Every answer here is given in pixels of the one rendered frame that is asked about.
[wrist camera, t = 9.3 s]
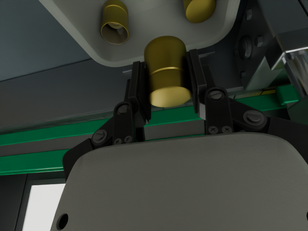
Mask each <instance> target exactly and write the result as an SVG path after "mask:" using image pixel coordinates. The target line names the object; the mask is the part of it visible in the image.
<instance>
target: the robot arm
mask: <svg viewBox="0 0 308 231"><path fill-rule="evenodd" d="M187 64H188V69H189V75H190V81H191V86H192V101H193V106H194V111H195V114H198V117H200V118H202V119H204V135H201V136H192V137H179V138H170V139H162V140H153V141H145V133H144V126H145V125H146V124H149V120H150V119H151V104H150V103H149V102H148V100H147V94H146V72H145V67H144V64H143V62H140V61H136V62H133V65H132V74H131V79H128V80H127V83H126V90H125V96H124V101H122V102H120V103H118V104H117V105H116V106H115V108H114V114H113V116H112V117H111V118H110V119H109V120H108V121H107V122H106V123H105V124H104V125H102V126H101V127H100V128H99V129H98V130H97V131H96V132H95V133H94V134H93V135H92V138H88V139H86V140H85V141H83V142H81V143H80V144H78V145H77V146H75V147H73V148H71V149H70V150H68V151H67V152H66V153H65V154H64V156H63V158H62V163H63V169H64V175H65V181H66V184H65V186H64V189H63V192H62V194H61V197H60V200H59V203H58V206H57V209H56V212H55V215H54V219H53V222H52V225H51V229H50V231H308V125H306V124H302V123H298V122H294V121H290V120H286V119H282V118H279V117H275V116H271V117H267V116H266V115H265V114H264V113H263V112H261V111H259V110H257V109H255V108H253V107H250V106H248V105H246V104H243V103H241V102H239V101H236V100H234V99H232V98H229V96H228V92H227V91H226V90H225V89H224V88H223V87H218V86H216V84H215V80H214V77H213V74H212V71H211V69H210V66H209V64H206V65H201V63H200V59H199V56H198V52H197V49H192V50H189V52H187Z"/></svg>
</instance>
